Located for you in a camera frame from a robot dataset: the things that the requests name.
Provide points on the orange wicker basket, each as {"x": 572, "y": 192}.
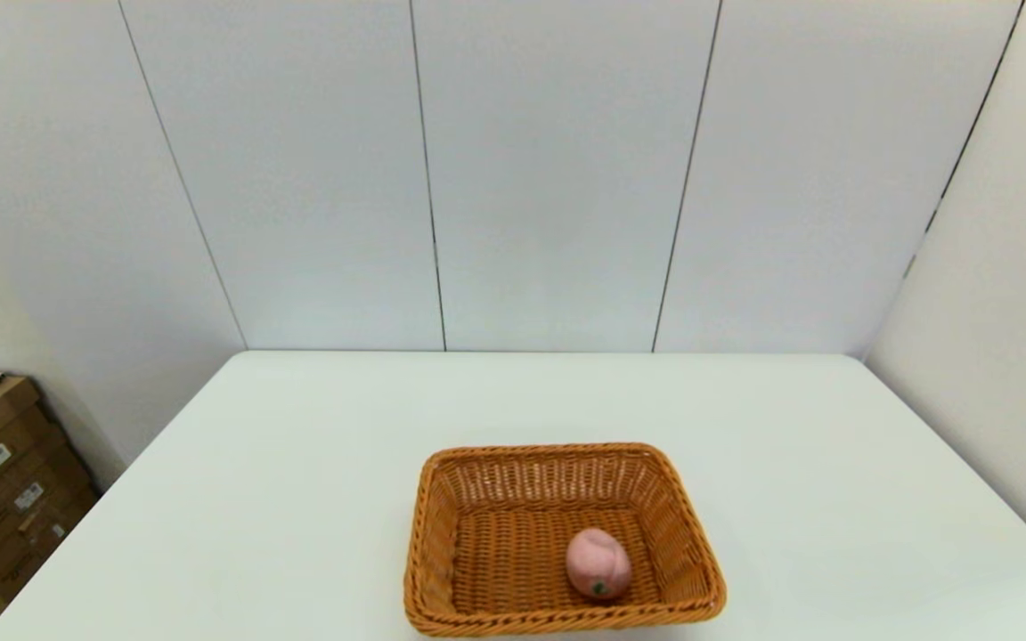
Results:
{"x": 495, "y": 552}

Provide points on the pink plush peach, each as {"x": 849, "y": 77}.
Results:
{"x": 598, "y": 561}

